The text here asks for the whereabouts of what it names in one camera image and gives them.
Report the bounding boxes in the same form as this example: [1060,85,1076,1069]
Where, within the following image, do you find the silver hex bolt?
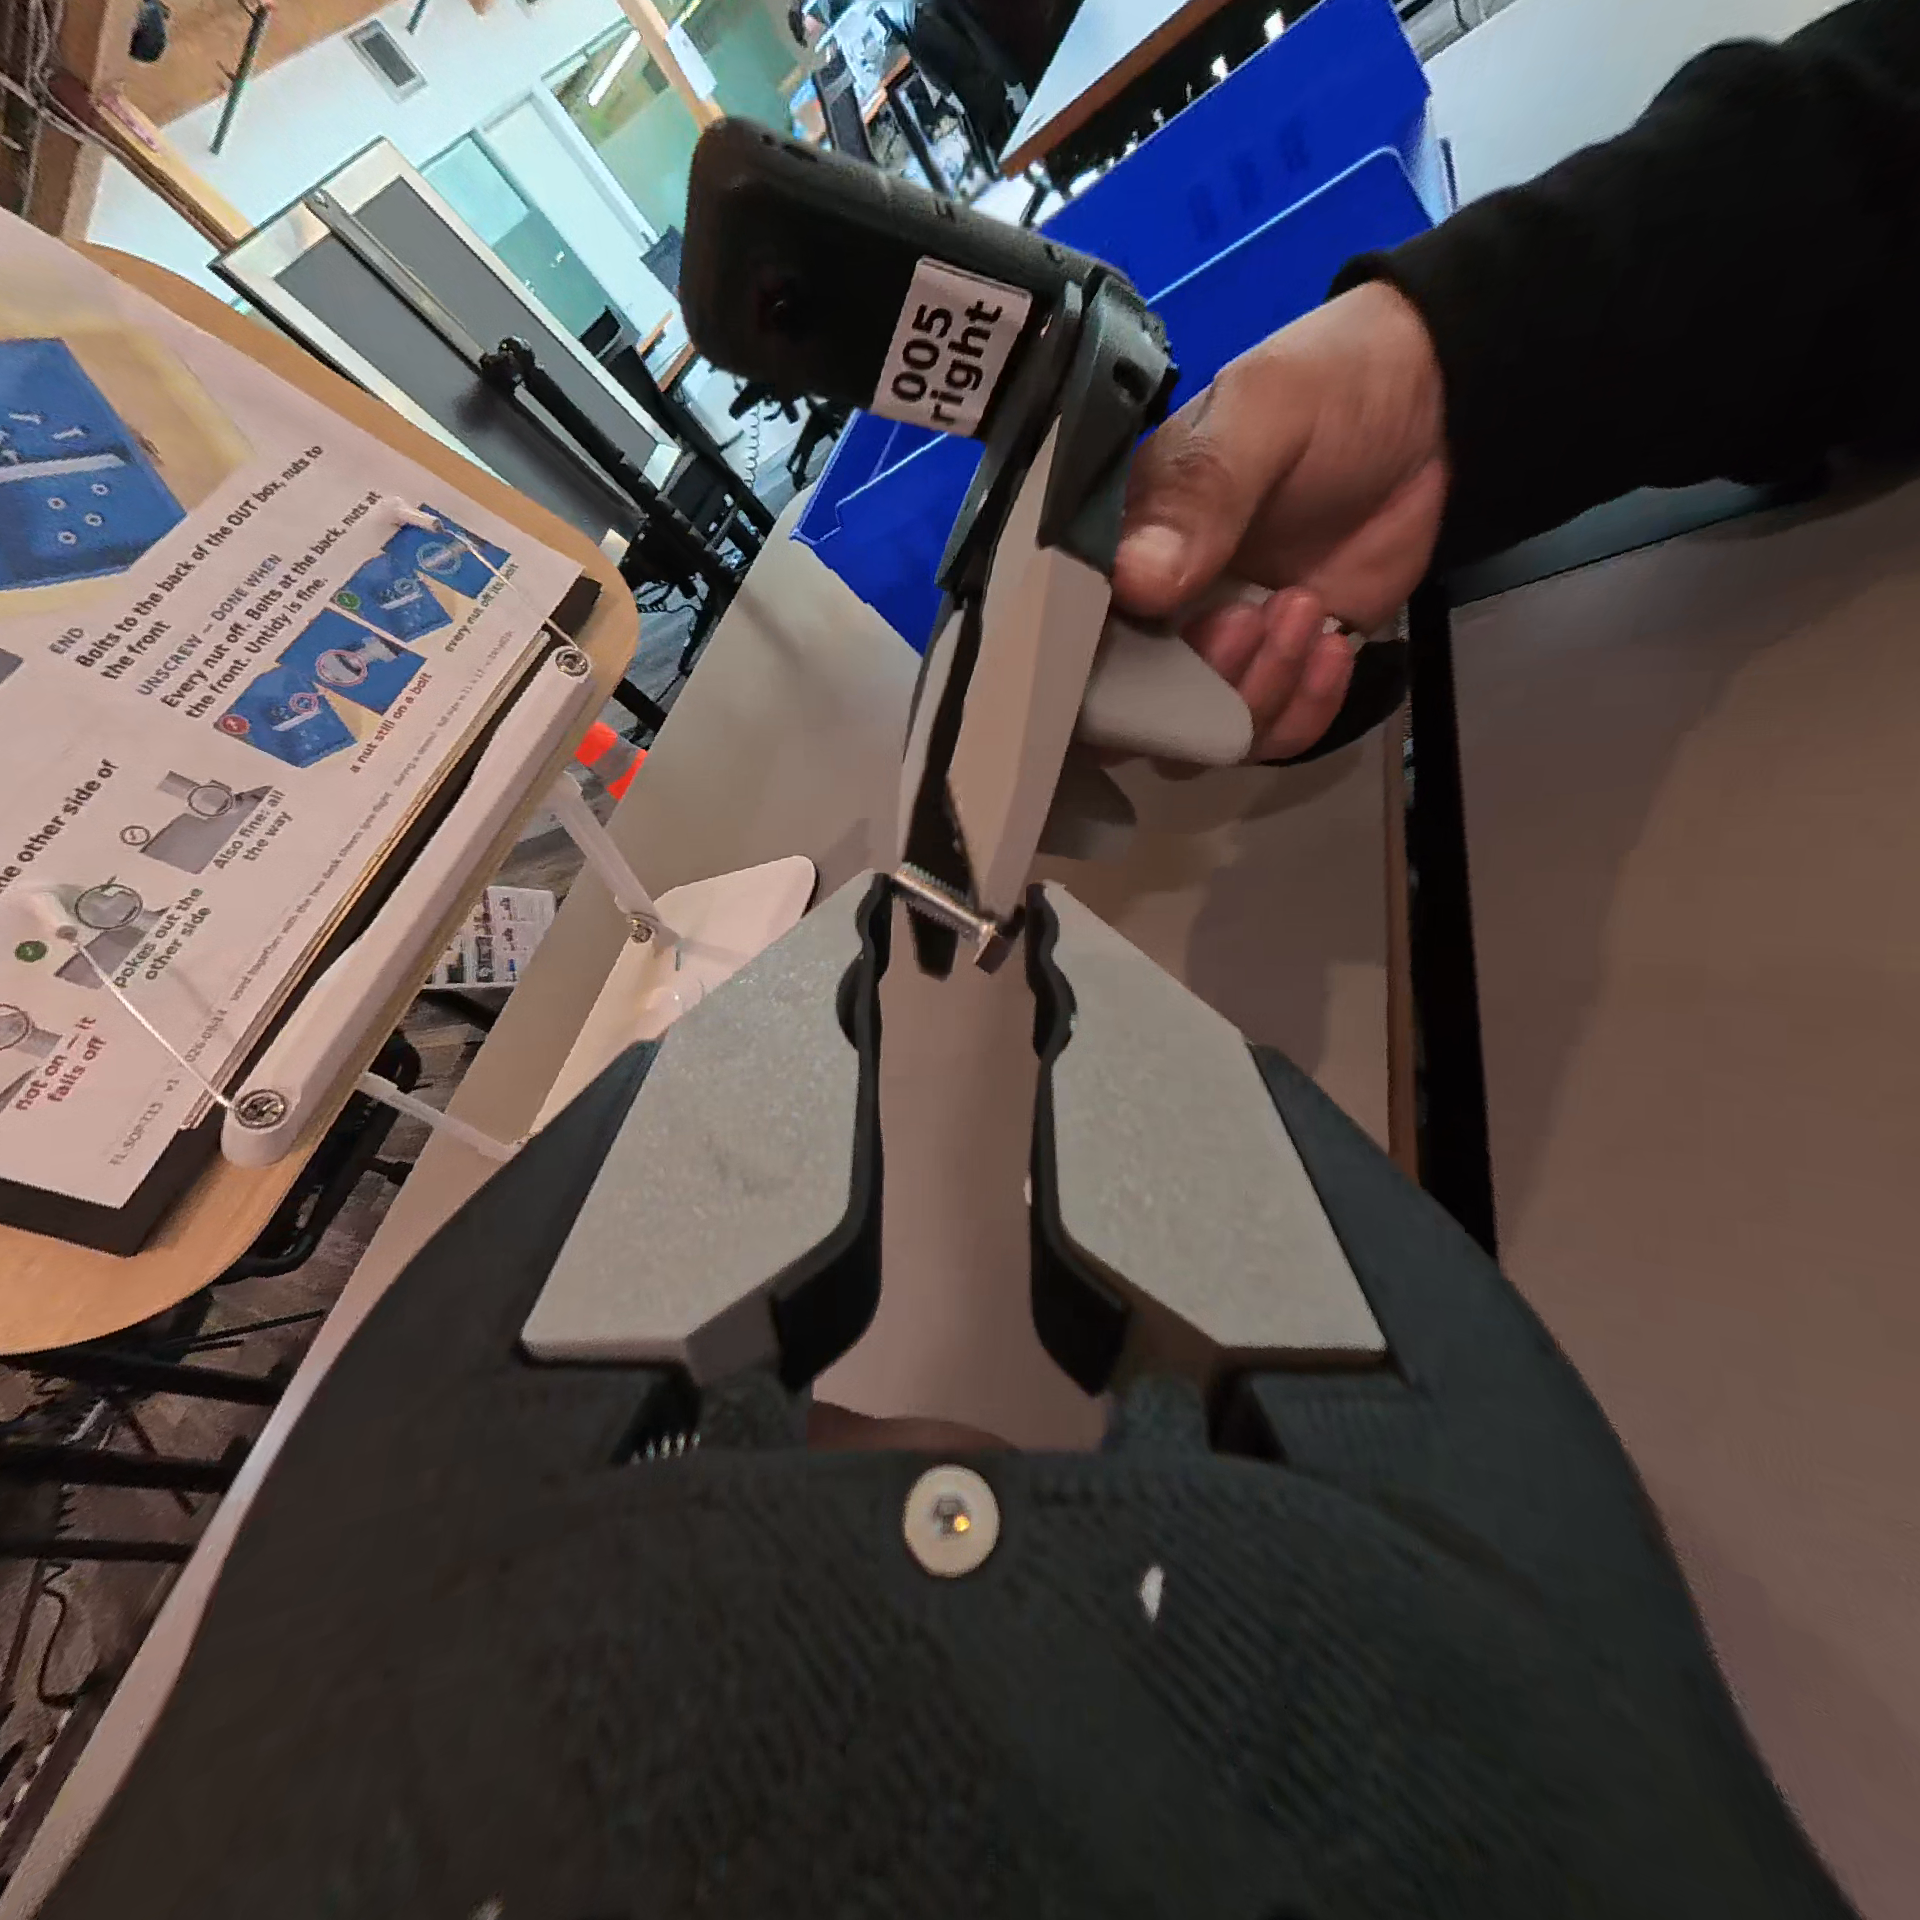
[894,866,1025,972]

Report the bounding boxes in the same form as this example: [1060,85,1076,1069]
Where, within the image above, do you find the printed instruction sheet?
[0,211,587,1210]

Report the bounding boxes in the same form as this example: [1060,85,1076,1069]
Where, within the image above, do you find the blue plastic bin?
[791,0,1456,653]

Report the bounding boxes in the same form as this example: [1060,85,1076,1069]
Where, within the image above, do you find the metal spring wire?
[57,895,298,1130]
[391,498,592,681]

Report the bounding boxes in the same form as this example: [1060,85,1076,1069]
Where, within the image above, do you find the grey partition panel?
[210,134,682,531]

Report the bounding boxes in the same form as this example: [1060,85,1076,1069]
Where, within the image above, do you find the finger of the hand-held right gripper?
[896,497,992,980]
[958,434,1116,910]

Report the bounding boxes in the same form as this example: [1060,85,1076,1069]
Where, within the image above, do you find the metal stand bracket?
[545,773,675,951]

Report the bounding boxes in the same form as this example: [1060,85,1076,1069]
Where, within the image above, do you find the person's right hand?
[1113,282,1452,771]

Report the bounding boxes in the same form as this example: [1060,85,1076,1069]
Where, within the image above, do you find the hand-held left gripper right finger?
[1025,883,1392,1393]

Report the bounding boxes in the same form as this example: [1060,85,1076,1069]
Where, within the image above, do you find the white holder ledge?
[220,645,598,1173]

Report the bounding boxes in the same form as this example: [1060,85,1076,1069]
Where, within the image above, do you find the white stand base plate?
[532,855,818,1145]

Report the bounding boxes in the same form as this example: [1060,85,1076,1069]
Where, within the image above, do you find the person's right forearm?
[1334,0,1920,579]

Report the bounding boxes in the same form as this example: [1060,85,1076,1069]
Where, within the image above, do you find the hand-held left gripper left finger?
[519,873,889,1393]

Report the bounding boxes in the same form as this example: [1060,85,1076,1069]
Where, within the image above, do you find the black backing frame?
[0,577,607,1262]

